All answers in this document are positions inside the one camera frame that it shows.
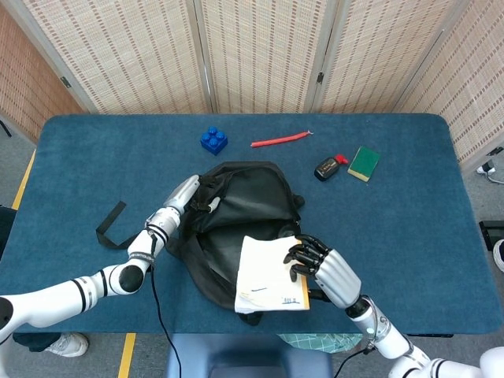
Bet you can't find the green and yellow sponge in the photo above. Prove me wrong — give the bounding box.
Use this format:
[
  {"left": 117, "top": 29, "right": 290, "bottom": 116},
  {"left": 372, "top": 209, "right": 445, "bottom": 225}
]
[{"left": 346, "top": 146, "right": 382, "bottom": 183}]

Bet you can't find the blue toy building block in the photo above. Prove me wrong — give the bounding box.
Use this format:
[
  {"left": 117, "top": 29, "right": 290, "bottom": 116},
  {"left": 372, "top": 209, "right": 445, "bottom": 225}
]
[{"left": 199, "top": 125, "right": 229, "bottom": 157}]

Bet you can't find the green checked cloth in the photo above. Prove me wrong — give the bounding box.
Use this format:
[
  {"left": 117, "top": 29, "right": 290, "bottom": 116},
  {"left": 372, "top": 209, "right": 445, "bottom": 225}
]
[{"left": 278, "top": 333, "right": 363, "bottom": 354}]

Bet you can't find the black bottle with red cap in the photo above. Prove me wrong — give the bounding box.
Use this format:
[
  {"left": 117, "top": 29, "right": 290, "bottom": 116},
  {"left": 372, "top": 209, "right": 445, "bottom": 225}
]
[{"left": 313, "top": 154, "right": 350, "bottom": 183}]

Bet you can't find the white sneaker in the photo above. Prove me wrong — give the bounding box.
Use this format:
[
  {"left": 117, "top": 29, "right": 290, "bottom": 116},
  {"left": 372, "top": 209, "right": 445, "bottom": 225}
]
[{"left": 43, "top": 332, "right": 90, "bottom": 358}]

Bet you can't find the black fabric backpack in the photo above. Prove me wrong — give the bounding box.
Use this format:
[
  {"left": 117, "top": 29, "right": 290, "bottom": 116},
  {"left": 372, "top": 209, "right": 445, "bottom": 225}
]
[{"left": 96, "top": 161, "right": 306, "bottom": 327}]

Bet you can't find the black and white shoe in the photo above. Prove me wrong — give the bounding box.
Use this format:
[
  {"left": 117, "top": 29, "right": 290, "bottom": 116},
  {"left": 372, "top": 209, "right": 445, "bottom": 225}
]
[{"left": 492, "top": 239, "right": 504, "bottom": 272}]

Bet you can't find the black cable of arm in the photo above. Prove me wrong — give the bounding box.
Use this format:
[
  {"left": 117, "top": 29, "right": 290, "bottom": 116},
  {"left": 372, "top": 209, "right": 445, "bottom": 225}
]
[
  {"left": 146, "top": 230, "right": 183, "bottom": 378},
  {"left": 332, "top": 297, "right": 391, "bottom": 378}
]

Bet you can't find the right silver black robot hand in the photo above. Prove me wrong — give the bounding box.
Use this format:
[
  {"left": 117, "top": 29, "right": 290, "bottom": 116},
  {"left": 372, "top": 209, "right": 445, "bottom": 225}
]
[{"left": 283, "top": 234, "right": 362, "bottom": 310}]

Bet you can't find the white shoe with black sock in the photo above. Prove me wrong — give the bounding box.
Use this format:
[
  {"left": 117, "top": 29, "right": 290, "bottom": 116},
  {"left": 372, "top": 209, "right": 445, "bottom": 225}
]
[{"left": 476, "top": 159, "right": 504, "bottom": 177}]

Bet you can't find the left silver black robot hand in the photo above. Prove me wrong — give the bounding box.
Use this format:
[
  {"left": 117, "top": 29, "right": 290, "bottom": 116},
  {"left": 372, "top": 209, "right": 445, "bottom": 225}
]
[{"left": 162, "top": 175, "right": 221, "bottom": 216}]

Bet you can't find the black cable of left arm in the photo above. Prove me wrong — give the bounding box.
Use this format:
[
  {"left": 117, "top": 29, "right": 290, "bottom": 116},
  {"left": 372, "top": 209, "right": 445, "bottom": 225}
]
[{"left": 146, "top": 230, "right": 183, "bottom": 378}]

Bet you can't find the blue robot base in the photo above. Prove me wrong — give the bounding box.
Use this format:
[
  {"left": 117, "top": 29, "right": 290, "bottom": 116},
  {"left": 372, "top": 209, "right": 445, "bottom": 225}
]
[{"left": 165, "top": 333, "right": 334, "bottom": 378}]

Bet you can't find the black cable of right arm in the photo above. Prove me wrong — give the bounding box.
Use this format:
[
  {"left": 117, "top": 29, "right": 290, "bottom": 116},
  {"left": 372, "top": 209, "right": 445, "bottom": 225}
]
[{"left": 332, "top": 297, "right": 391, "bottom": 378}]

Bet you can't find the black box on floor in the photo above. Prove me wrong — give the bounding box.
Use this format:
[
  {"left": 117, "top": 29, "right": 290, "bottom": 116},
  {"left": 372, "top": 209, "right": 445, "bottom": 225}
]
[{"left": 479, "top": 220, "right": 504, "bottom": 251}]

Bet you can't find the red candle stick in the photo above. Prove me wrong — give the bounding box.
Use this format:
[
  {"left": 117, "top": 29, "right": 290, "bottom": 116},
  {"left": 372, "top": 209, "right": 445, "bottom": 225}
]
[{"left": 250, "top": 130, "right": 314, "bottom": 150}]

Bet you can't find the woven folding screen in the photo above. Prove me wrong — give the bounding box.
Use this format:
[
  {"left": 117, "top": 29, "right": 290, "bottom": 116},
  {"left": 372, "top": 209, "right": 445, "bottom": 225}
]
[{"left": 0, "top": 0, "right": 504, "bottom": 166}]

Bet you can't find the dark trouser leg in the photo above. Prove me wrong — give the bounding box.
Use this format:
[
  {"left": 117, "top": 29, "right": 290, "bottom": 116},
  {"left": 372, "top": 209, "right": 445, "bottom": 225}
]
[{"left": 12, "top": 332, "right": 62, "bottom": 353}]

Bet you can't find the blue table cover cloth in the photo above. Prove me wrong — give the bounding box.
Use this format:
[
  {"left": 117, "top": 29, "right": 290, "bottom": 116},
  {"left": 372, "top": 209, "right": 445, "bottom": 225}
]
[{"left": 0, "top": 113, "right": 503, "bottom": 335}]

